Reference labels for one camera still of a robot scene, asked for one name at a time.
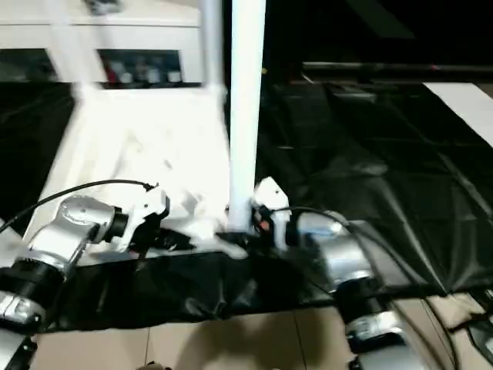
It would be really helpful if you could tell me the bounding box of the white plastic table top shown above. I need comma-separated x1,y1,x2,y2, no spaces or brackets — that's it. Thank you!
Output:
21,82,250,260

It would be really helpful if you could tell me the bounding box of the black plastic mat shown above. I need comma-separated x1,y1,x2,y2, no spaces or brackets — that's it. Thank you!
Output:
0,76,493,332

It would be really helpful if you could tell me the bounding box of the white cabinet with glass doors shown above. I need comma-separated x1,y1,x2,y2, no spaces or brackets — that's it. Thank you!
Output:
0,0,204,85

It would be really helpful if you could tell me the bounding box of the grey crumpled bag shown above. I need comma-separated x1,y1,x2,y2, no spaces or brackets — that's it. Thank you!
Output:
86,0,125,15

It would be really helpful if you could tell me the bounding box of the white flat panel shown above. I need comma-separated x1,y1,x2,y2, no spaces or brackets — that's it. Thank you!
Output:
421,81,493,150

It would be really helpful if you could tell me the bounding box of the black power adapter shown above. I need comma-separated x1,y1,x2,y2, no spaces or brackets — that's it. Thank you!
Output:
467,319,493,358

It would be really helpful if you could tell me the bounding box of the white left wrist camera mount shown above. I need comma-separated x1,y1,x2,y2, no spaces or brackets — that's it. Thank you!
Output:
122,182,173,254

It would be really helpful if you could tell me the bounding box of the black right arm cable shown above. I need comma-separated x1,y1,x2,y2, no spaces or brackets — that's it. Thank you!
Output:
269,206,461,370

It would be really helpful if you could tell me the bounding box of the black metal frame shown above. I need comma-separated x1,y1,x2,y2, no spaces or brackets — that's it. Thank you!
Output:
301,61,493,81

